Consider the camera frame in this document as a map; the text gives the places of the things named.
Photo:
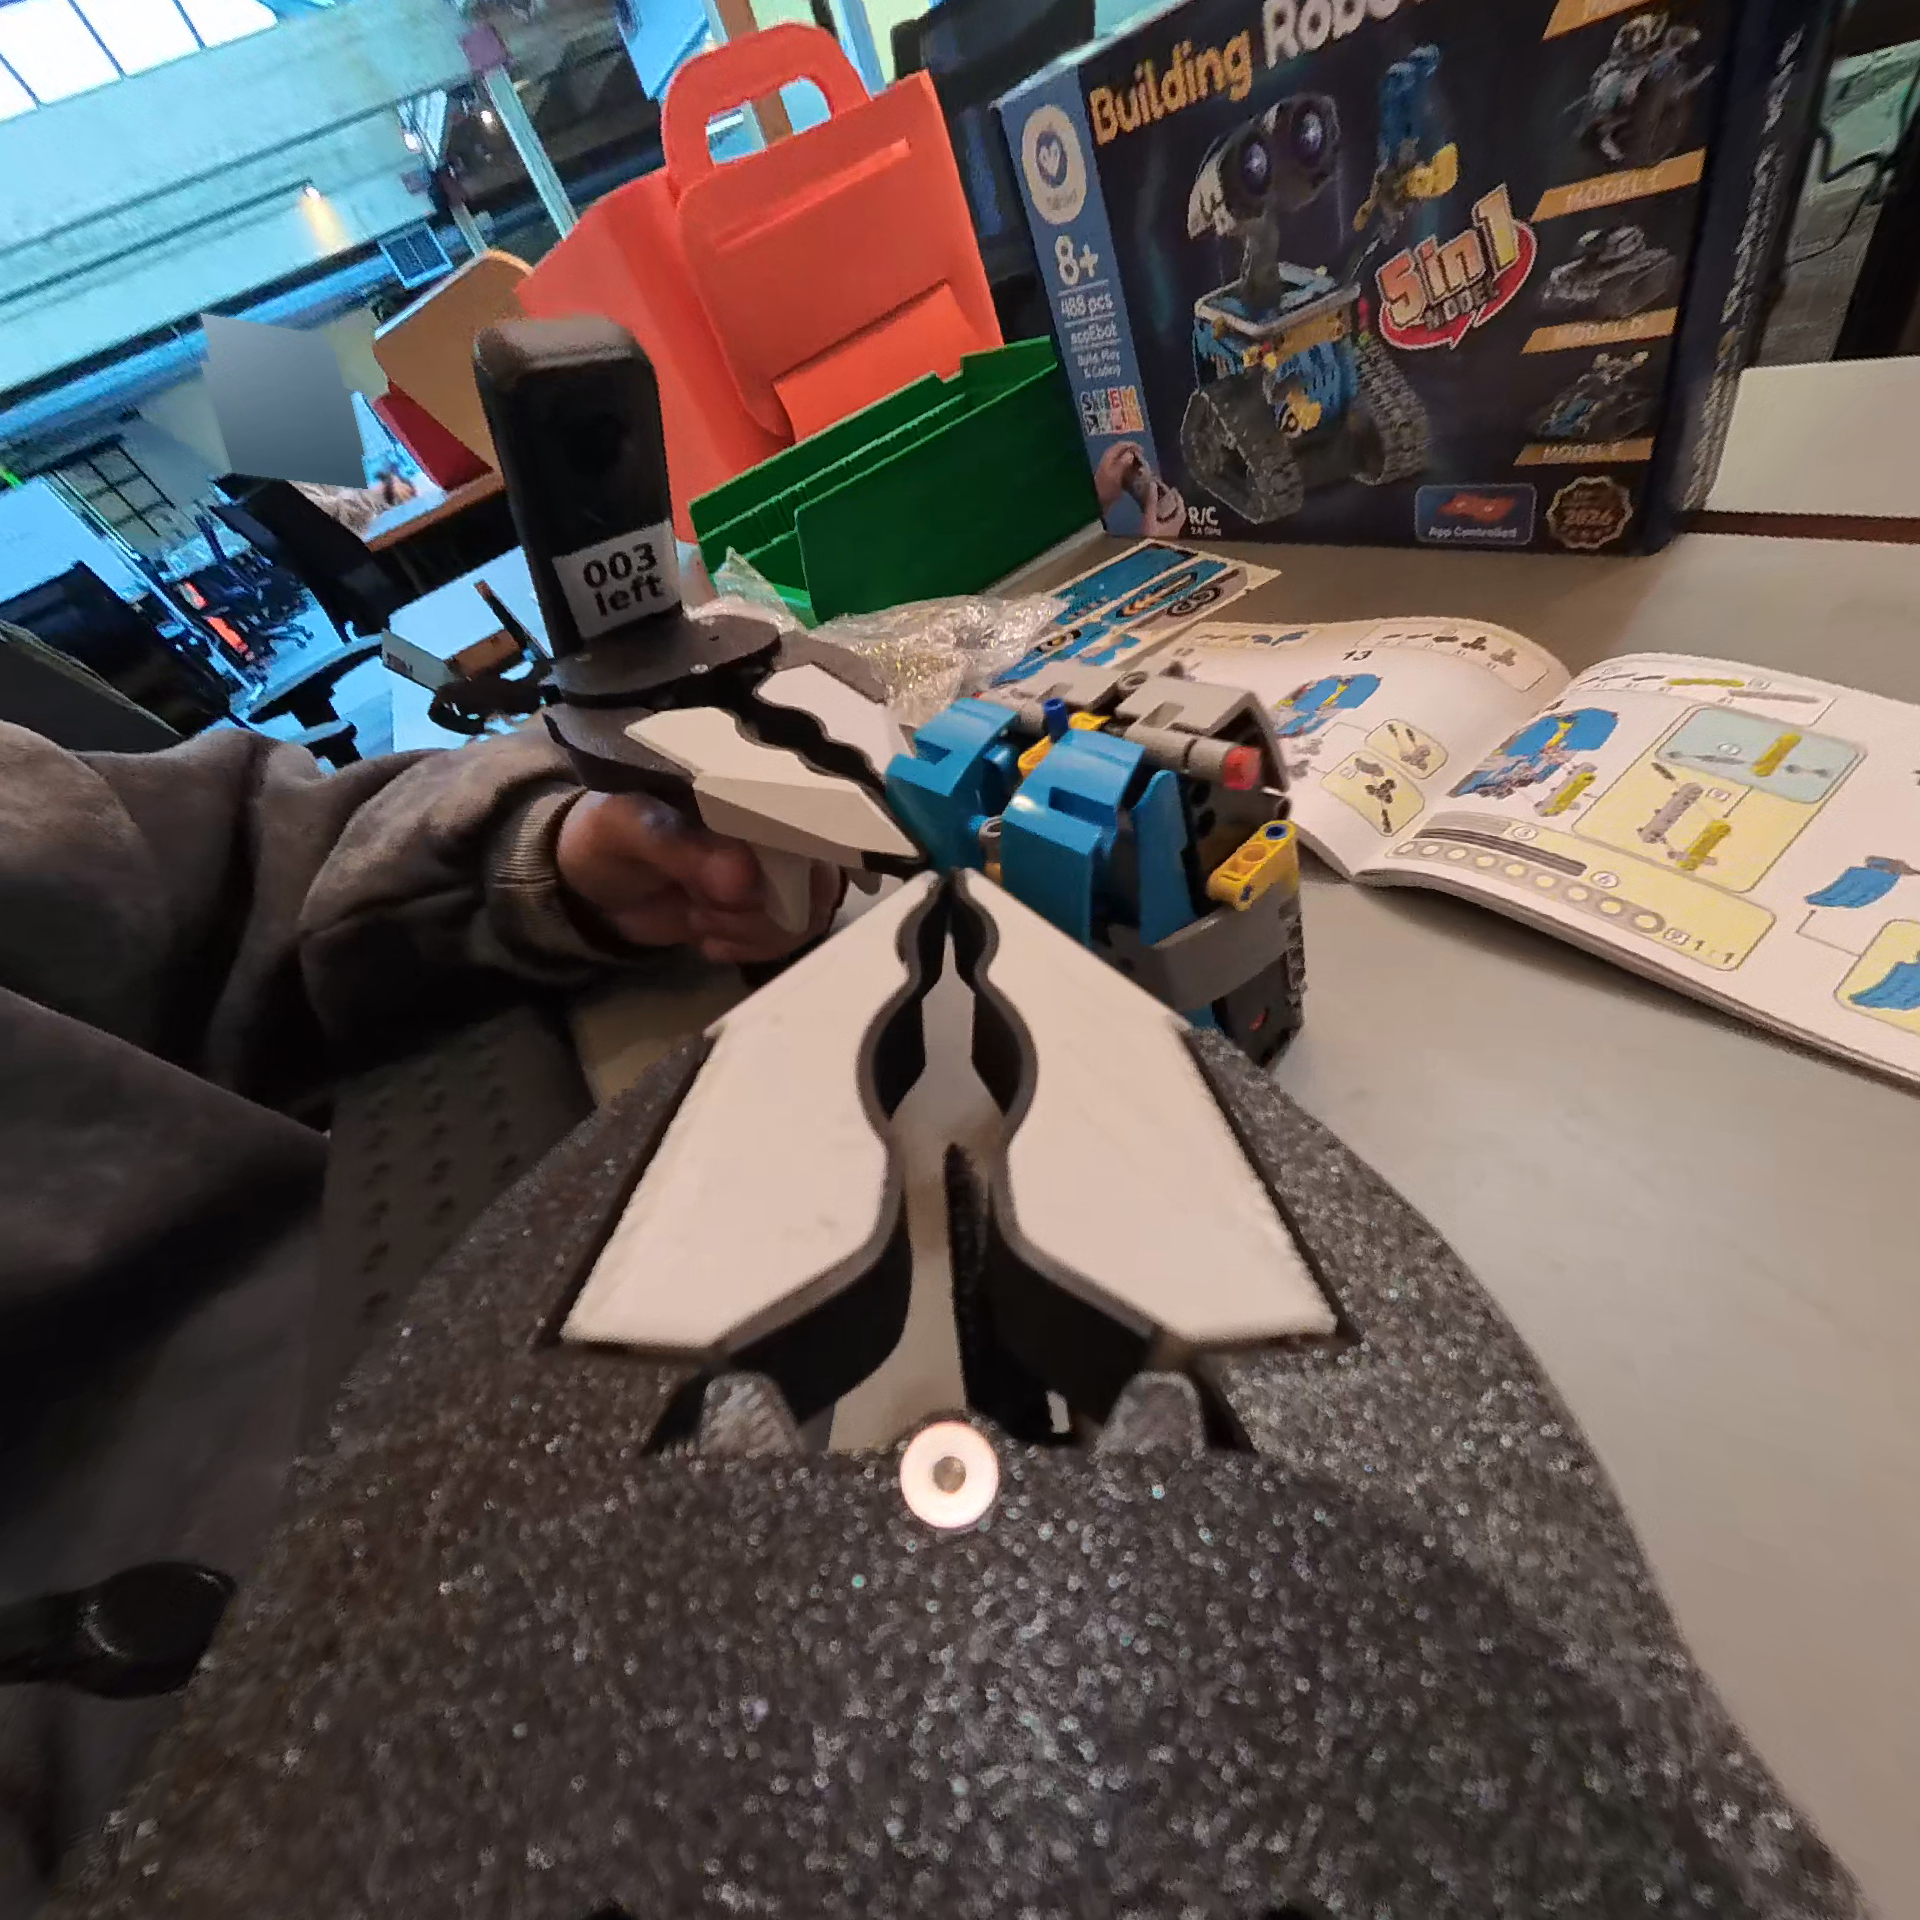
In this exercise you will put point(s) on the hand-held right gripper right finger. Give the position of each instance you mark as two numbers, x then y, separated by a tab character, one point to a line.
1171	1201

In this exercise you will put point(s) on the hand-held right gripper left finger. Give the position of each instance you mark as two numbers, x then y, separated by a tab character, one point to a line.
721	1201

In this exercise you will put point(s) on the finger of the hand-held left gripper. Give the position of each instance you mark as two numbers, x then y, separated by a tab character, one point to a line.
751	781
829	705

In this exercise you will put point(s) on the blue grey toy brick model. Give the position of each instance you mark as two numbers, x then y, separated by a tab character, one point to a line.
1080	810

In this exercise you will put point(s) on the person's left forearm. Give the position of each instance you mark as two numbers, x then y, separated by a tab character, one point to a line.
271	870

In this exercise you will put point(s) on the grey desk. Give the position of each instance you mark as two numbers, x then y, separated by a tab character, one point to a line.
1500	1275

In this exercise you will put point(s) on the person's left hand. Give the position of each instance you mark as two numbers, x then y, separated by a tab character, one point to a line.
661	885

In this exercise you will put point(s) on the clear plastic parts bag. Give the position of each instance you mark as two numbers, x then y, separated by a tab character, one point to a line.
960	630

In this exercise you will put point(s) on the green plastic bin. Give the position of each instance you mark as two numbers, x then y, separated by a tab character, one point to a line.
931	511

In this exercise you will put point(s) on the black perforated panel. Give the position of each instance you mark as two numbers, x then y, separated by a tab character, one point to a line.
450	1141

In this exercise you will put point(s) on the blue sticker sheet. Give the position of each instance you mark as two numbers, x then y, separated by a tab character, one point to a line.
1140	593

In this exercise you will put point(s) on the black office chair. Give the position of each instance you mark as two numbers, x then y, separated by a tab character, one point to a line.
293	548

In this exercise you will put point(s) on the orange plastic case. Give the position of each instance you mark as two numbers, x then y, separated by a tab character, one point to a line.
811	271

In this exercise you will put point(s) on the person's dark clothing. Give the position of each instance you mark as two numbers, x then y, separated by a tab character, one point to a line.
150	1275

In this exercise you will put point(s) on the open instruction booklet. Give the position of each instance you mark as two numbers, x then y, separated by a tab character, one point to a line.
1650	840

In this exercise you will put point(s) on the dark toy robot box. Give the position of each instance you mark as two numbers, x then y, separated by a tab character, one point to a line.
1350	300

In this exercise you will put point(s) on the black round knob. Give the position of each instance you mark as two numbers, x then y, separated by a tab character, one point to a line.
121	1628

